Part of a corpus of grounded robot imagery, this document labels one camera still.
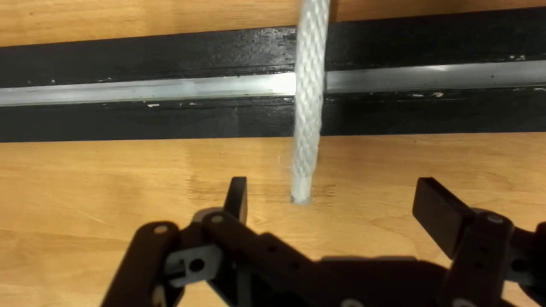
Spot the white braided rope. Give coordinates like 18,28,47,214
288,0,332,204

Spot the long black groove rail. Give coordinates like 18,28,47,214
0,4,546,142

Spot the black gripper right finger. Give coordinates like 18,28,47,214
411,175,546,307

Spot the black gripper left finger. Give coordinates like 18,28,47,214
100,175,320,307

